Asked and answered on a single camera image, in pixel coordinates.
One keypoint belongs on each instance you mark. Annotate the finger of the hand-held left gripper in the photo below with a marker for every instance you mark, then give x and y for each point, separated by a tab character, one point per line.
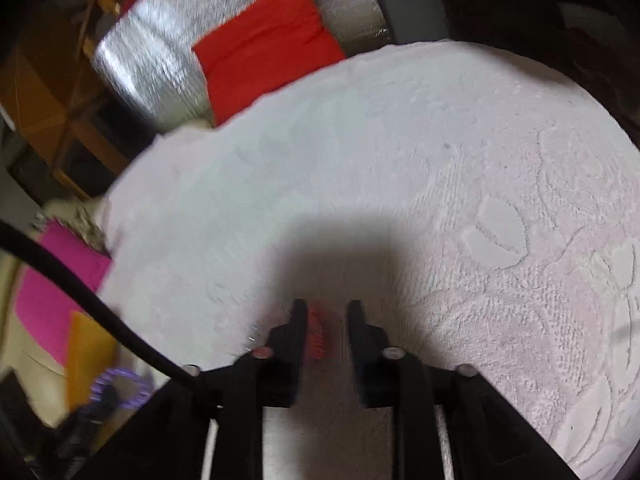
82	425

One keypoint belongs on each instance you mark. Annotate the beige patterned cloth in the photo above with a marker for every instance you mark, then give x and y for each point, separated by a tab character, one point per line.
75	222

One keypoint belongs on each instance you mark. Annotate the silver foil mat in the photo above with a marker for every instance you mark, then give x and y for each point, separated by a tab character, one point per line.
150	60

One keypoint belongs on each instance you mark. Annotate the red cushion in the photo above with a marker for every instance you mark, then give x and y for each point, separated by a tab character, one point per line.
270	45

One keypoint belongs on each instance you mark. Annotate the yellow wooden chair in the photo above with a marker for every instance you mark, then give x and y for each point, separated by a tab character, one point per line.
92	360

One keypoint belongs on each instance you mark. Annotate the white terry towel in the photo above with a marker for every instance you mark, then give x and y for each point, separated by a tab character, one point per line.
375	160

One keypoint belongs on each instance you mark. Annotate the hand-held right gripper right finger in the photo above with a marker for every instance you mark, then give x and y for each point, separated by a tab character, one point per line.
356	332

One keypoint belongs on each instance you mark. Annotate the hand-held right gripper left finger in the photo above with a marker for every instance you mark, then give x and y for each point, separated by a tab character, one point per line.
300	332

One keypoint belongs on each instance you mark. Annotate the magenta cushion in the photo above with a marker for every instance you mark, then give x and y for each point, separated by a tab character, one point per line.
50	290

